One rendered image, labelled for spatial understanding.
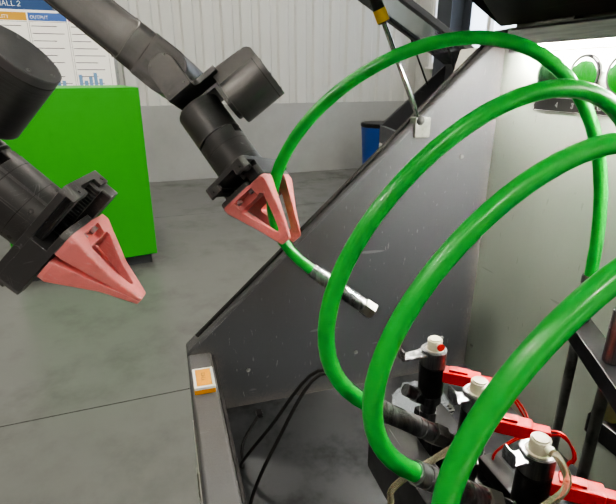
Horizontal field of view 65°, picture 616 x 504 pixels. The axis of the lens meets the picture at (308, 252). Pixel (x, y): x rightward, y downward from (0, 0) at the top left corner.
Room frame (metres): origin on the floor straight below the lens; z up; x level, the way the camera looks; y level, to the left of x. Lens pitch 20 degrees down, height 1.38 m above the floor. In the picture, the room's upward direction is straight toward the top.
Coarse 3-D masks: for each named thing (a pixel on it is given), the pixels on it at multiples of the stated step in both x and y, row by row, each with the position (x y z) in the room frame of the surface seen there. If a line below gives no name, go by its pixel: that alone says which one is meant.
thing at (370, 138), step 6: (366, 126) 6.59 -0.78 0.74; (372, 126) 6.52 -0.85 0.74; (378, 126) 6.49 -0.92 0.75; (366, 132) 6.61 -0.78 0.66; (372, 132) 6.54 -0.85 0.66; (378, 132) 6.50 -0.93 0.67; (366, 138) 6.61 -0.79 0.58; (372, 138) 6.54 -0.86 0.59; (378, 138) 6.50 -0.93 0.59; (366, 144) 6.62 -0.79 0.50; (372, 144) 6.54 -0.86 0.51; (378, 144) 6.51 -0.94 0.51; (366, 150) 6.62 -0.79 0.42; (372, 150) 6.55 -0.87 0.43; (366, 156) 6.63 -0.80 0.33
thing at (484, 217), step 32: (544, 160) 0.30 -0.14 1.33; (576, 160) 0.29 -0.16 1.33; (512, 192) 0.28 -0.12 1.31; (480, 224) 0.28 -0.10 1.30; (448, 256) 0.27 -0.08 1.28; (416, 288) 0.27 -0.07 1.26; (384, 352) 0.26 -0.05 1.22; (384, 384) 0.26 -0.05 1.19; (384, 448) 0.26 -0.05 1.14; (416, 480) 0.27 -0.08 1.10
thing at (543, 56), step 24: (408, 48) 0.54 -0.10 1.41; (432, 48) 0.54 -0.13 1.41; (528, 48) 0.52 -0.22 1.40; (360, 72) 0.54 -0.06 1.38; (552, 72) 0.53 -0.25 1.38; (336, 96) 0.54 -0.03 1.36; (312, 120) 0.55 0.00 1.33; (288, 144) 0.55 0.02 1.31; (600, 168) 0.51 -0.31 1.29; (600, 192) 0.51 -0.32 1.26; (600, 216) 0.51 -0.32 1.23; (288, 240) 0.55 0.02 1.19; (600, 240) 0.51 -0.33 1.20; (312, 264) 0.55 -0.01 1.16
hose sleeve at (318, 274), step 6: (312, 270) 0.55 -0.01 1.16; (318, 270) 0.55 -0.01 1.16; (324, 270) 0.55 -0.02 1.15; (312, 276) 0.54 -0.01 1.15; (318, 276) 0.54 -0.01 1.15; (324, 276) 0.54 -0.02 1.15; (318, 282) 0.55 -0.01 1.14; (324, 282) 0.54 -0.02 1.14; (348, 288) 0.54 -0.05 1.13; (348, 294) 0.54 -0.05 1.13; (354, 294) 0.54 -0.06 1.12; (348, 300) 0.54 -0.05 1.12; (354, 300) 0.54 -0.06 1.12; (360, 300) 0.54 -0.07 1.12; (366, 300) 0.55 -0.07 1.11; (354, 306) 0.54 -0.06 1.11; (360, 306) 0.54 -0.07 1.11
